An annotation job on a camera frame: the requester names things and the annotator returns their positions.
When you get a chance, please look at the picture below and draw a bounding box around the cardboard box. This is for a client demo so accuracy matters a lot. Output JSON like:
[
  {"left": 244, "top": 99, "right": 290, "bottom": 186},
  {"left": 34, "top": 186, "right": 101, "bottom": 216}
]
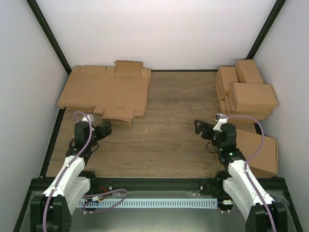
[{"left": 57, "top": 73, "right": 149, "bottom": 122}]

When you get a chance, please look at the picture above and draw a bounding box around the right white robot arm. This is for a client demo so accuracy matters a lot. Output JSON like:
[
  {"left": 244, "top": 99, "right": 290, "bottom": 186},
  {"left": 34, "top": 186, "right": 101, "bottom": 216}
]
[{"left": 194, "top": 114, "right": 288, "bottom": 232}]

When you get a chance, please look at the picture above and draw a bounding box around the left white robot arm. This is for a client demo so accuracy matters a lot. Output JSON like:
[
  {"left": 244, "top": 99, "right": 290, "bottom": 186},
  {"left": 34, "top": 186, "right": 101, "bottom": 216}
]
[{"left": 30, "top": 120, "right": 112, "bottom": 232}]

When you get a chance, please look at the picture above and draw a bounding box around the folded box near right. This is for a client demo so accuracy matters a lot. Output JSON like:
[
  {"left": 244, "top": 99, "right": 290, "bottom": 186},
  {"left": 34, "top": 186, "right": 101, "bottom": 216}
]
[{"left": 236, "top": 129, "right": 278, "bottom": 178}]

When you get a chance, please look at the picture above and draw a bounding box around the folded box top stack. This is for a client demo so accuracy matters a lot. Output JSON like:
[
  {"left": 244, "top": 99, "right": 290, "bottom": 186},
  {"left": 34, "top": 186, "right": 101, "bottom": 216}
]
[{"left": 229, "top": 83, "right": 278, "bottom": 111}]

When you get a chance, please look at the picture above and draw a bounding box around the folded box back left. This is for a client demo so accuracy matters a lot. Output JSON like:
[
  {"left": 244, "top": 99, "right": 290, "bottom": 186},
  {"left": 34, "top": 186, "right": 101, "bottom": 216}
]
[{"left": 215, "top": 66, "right": 239, "bottom": 101}]

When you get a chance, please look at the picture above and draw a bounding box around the folded box back right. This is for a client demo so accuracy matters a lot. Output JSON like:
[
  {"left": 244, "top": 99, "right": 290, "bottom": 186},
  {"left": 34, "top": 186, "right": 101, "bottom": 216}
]
[{"left": 236, "top": 59, "right": 264, "bottom": 84}]

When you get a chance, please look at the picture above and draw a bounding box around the folded boxes lower stack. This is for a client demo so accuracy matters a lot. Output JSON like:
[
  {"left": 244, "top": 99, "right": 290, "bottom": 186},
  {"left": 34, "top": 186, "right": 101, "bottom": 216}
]
[{"left": 219, "top": 96, "right": 272, "bottom": 124}]

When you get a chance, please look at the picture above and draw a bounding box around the flat cardboard sheet stack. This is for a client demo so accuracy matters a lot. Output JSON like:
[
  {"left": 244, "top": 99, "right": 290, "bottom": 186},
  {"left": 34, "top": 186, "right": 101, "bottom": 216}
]
[{"left": 71, "top": 60, "right": 152, "bottom": 125}]

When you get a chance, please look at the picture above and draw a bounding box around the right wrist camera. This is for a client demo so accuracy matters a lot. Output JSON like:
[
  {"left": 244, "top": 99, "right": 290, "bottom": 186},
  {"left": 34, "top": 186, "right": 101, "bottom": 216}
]
[{"left": 213, "top": 114, "right": 228, "bottom": 131}]

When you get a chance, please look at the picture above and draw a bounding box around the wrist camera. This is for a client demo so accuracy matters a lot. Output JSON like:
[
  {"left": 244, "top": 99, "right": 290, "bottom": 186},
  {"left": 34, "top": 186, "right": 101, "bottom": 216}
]
[
  {"left": 213, "top": 114, "right": 228, "bottom": 131},
  {"left": 82, "top": 114, "right": 95, "bottom": 123}
]

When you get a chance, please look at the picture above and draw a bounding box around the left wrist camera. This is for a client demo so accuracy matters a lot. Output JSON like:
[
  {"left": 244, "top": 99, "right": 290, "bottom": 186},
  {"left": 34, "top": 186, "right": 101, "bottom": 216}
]
[{"left": 82, "top": 114, "right": 95, "bottom": 123}]

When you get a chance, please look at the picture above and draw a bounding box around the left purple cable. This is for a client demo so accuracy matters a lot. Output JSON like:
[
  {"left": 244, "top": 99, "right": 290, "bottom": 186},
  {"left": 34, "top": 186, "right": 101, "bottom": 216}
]
[{"left": 42, "top": 111, "right": 95, "bottom": 232}]

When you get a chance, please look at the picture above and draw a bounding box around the purple cable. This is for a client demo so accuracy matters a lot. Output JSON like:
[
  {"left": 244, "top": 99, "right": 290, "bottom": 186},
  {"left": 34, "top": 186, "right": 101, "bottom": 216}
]
[
  {"left": 225, "top": 115, "right": 277, "bottom": 232},
  {"left": 42, "top": 111, "right": 95, "bottom": 232}
]

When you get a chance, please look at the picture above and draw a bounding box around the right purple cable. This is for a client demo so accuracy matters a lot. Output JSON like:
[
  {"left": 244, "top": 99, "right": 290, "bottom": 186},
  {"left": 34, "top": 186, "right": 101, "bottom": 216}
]
[{"left": 225, "top": 115, "right": 277, "bottom": 232}]

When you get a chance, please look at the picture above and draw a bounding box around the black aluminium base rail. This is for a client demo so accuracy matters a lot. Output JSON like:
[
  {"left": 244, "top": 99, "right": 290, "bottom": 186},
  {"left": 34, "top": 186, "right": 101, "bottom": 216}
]
[{"left": 29, "top": 177, "right": 287, "bottom": 195}]

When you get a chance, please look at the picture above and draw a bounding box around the light blue cable duct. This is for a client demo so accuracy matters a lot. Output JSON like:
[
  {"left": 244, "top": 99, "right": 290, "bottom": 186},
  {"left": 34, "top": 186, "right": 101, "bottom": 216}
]
[{"left": 77, "top": 198, "right": 218, "bottom": 209}]

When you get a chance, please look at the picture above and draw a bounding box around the left black frame post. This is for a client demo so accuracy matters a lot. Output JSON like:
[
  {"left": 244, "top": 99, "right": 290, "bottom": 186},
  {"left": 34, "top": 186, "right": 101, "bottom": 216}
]
[{"left": 26, "top": 0, "right": 71, "bottom": 75}]

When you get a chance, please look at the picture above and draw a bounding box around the black frame post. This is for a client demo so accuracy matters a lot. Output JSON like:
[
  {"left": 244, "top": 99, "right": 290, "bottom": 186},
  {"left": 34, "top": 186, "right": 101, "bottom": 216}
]
[
  {"left": 26, "top": 0, "right": 71, "bottom": 75},
  {"left": 246, "top": 0, "right": 286, "bottom": 59}
]

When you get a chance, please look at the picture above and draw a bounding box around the right black frame post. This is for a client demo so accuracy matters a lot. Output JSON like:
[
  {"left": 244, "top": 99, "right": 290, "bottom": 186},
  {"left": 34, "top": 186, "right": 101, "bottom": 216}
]
[{"left": 246, "top": 0, "right": 286, "bottom": 59}]

